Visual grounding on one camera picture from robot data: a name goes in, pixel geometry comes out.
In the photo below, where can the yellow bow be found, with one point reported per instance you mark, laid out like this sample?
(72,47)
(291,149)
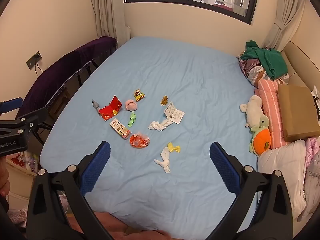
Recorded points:
(174,148)

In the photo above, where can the red plastic wrapper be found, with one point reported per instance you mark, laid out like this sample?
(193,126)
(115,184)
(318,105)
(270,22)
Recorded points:
(138,141)

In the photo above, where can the pink plush ball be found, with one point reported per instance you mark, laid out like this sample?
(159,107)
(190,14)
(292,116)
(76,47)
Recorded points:
(131,105)

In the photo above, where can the white cabinet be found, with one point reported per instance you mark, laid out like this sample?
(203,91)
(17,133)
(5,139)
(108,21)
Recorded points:
(20,187)

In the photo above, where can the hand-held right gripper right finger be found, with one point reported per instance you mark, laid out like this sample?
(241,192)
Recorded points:
(223,165)

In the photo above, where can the yellow snack packet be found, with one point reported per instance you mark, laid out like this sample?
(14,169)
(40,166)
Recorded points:
(138,95)

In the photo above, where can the brown rubber bands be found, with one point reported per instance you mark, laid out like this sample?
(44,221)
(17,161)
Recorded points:
(164,100)

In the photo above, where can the tied beige curtain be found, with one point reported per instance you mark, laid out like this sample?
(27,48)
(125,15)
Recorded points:
(287,22)

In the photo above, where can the striped cloth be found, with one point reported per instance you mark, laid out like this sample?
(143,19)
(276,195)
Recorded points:
(250,70)

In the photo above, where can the grey toy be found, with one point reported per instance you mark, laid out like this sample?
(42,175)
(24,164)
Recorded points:
(95,104)

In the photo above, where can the cardboard box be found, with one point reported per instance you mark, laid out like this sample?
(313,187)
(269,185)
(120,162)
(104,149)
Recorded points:
(297,110)

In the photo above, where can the wooden stool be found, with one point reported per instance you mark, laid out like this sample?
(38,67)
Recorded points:
(60,102)

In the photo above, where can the green towel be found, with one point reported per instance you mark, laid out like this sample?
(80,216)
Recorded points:
(270,60)

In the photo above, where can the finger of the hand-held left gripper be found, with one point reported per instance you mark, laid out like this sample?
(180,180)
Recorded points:
(15,131)
(12,104)

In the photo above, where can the white plush toy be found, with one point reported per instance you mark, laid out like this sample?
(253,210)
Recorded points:
(253,112)

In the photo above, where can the white duvet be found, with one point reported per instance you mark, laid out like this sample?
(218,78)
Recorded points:
(282,170)

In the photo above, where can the beige headboard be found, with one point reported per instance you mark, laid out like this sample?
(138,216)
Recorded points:
(300,62)

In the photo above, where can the milk carton with straw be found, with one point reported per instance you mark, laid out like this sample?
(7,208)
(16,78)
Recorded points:
(120,128)

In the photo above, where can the wall socket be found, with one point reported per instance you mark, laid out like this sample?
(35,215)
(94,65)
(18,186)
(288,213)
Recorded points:
(33,60)

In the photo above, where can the white printed leaflet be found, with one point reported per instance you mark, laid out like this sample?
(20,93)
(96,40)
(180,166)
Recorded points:
(175,112)

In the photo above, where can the person's left hand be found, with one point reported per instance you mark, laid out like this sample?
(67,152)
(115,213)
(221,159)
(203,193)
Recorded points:
(3,180)

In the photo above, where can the piano under purple cloth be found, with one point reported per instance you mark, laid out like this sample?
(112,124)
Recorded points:
(62,65)

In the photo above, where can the lilac quilt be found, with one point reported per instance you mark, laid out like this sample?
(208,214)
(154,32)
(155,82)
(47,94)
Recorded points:
(312,170)

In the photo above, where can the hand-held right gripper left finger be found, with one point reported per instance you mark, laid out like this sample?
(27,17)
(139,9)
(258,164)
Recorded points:
(97,165)

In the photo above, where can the red envelope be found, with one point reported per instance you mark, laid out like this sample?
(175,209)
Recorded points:
(110,110)

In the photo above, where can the white panel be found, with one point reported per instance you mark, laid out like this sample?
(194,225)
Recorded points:
(127,33)

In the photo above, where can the person's legs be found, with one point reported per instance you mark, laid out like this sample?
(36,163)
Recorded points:
(105,225)

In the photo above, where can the pink striped pillow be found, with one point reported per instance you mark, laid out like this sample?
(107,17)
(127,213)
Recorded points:
(270,105)

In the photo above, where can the green turtle plush toy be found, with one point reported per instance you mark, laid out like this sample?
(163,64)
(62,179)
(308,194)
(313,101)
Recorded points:
(261,141)

